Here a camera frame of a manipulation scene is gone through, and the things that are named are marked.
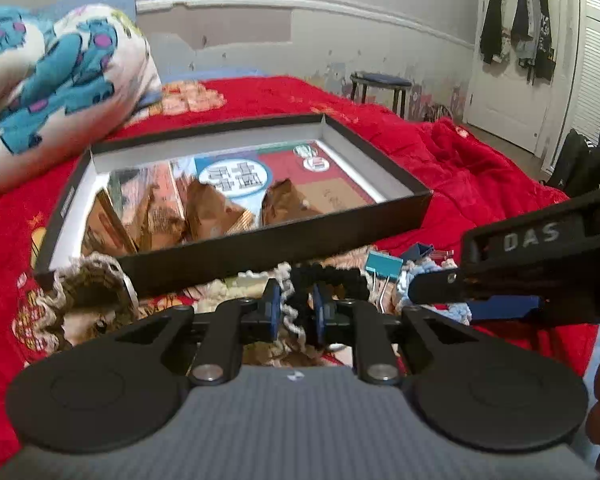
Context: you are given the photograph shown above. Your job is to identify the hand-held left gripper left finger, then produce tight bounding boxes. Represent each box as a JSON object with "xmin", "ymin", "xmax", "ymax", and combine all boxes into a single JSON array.
[{"xmin": 115, "ymin": 280, "xmax": 282, "ymax": 387}]

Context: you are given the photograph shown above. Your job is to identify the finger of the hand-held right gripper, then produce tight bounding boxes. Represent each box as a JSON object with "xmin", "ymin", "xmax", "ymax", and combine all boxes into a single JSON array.
[
  {"xmin": 467, "ymin": 294, "xmax": 547, "ymax": 322},
  {"xmin": 407, "ymin": 266, "xmax": 482, "ymax": 307}
]

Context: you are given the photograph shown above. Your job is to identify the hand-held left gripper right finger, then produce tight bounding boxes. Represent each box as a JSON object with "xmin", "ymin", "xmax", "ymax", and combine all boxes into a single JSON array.
[{"xmin": 312, "ymin": 282, "xmax": 481, "ymax": 387}]

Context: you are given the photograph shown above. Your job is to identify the light blue knitted scrunchie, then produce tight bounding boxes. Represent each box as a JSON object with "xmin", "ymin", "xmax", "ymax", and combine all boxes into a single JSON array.
[{"xmin": 394, "ymin": 257, "xmax": 474, "ymax": 324}]

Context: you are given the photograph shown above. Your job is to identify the black scrunchie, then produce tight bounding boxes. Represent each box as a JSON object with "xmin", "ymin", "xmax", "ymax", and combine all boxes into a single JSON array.
[{"xmin": 289, "ymin": 261, "xmax": 372, "ymax": 307}]

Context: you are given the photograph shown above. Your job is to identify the black shallow cardboard box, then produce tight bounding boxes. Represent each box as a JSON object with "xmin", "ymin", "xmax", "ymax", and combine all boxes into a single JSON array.
[{"xmin": 34, "ymin": 112, "xmax": 433, "ymax": 298}]

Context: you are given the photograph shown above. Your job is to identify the brown triangular paper packet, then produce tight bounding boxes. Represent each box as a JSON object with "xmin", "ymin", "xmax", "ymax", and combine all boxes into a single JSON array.
[
  {"xmin": 185, "ymin": 179, "xmax": 257, "ymax": 237},
  {"xmin": 130, "ymin": 180, "xmax": 189, "ymax": 252},
  {"xmin": 82, "ymin": 189, "xmax": 141, "ymax": 257},
  {"xmin": 261, "ymin": 178, "xmax": 322, "ymax": 224}
]

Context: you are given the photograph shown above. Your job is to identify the dark blue binder clip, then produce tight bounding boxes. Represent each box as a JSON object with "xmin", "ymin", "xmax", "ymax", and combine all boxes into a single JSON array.
[{"xmin": 399, "ymin": 242, "xmax": 454, "ymax": 264}]

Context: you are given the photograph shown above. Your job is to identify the teal binder clip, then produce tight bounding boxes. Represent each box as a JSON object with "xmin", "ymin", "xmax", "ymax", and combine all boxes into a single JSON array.
[{"xmin": 363, "ymin": 251, "xmax": 406, "ymax": 312}]

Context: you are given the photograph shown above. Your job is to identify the black bag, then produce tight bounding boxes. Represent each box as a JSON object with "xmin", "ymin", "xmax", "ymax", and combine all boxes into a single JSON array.
[{"xmin": 549, "ymin": 110, "xmax": 600, "ymax": 202}]

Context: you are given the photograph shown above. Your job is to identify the red embroidered blanket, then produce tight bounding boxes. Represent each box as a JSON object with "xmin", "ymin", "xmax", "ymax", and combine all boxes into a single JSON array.
[{"xmin": 0, "ymin": 75, "xmax": 600, "ymax": 472}]

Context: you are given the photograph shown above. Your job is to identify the cream and brown ruffled scrunchie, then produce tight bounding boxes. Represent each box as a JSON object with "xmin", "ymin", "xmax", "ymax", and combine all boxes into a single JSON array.
[{"xmin": 11, "ymin": 254, "xmax": 142, "ymax": 357}]

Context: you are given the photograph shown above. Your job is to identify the round stool with blue seat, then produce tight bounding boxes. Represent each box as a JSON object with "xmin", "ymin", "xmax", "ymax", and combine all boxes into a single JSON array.
[{"xmin": 349, "ymin": 71, "xmax": 413, "ymax": 120}]

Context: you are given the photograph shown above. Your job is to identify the hanging dark clothes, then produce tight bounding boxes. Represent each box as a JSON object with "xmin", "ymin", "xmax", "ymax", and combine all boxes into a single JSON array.
[{"xmin": 479, "ymin": 0, "xmax": 557, "ymax": 84}]

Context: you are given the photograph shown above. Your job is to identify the blue bedsheet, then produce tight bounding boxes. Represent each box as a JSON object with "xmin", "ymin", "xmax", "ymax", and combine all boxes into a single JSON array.
[{"xmin": 159, "ymin": 66, "xmax": 269, "ymax": 87}]

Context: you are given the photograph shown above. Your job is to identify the monster print pillow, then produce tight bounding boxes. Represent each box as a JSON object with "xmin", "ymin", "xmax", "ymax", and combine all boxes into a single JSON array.
[{"xmin": 0, "ymin": 2, "xmax": 164, "ymax": 204}]

